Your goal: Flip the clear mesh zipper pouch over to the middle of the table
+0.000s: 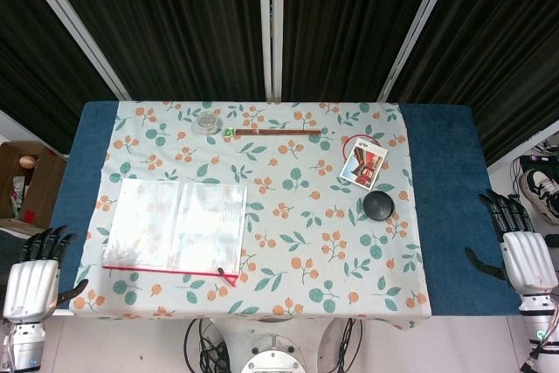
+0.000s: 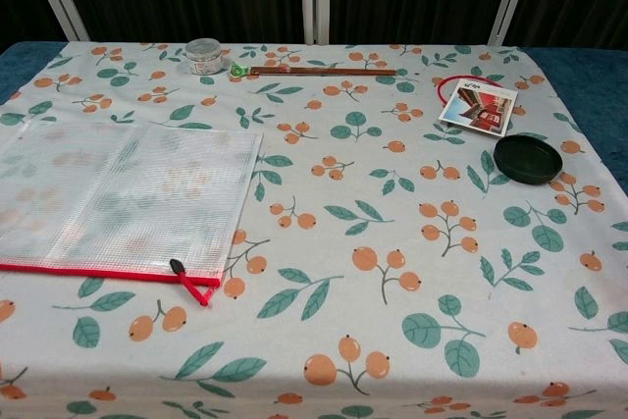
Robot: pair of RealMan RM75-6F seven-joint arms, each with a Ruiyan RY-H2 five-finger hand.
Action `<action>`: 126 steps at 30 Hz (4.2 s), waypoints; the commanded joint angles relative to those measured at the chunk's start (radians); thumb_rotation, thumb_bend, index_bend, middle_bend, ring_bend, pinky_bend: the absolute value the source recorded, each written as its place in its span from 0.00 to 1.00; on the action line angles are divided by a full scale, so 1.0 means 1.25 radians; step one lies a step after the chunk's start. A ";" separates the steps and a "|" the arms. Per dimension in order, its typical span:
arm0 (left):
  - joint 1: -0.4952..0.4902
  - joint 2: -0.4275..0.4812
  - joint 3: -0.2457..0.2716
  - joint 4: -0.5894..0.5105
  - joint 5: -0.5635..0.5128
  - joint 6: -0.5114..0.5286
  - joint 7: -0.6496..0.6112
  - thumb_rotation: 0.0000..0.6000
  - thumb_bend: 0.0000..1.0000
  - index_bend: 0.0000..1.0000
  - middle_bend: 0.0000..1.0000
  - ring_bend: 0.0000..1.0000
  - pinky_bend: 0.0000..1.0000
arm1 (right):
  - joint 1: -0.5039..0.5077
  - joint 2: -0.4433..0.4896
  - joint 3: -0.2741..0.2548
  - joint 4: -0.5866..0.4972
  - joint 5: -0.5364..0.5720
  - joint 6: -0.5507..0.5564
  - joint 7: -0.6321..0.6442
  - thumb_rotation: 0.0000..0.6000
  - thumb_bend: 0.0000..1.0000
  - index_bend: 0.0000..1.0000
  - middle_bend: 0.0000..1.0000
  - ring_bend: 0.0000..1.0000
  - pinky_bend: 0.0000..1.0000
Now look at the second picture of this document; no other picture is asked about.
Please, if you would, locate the brown wooden chopstick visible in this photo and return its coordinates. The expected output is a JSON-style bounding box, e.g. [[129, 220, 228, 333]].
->
[[252, 67, 398, 79], [258, 63, 344, 71]]

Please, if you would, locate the red rubber band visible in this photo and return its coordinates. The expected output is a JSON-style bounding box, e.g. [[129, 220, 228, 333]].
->
[[436, 76, 504, 107]]

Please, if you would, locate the clear mesh zipper pouch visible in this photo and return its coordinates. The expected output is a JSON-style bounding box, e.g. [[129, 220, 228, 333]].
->
[[0, 120, 265, 292]]

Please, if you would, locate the black round lid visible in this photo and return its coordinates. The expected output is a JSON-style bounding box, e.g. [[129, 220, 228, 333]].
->
[[493, 133, 565, 187]]

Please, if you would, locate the red building postcard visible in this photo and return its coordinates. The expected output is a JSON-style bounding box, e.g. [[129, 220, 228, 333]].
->
[[437, 78, 517, 138]]

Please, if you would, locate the small clear plastic jar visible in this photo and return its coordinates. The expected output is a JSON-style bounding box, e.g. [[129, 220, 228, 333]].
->
[[184, 37, 227, 77]]

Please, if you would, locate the floral white tablecloth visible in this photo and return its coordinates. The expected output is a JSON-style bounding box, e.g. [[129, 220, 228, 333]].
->
[[0, 40, 628, 419]]

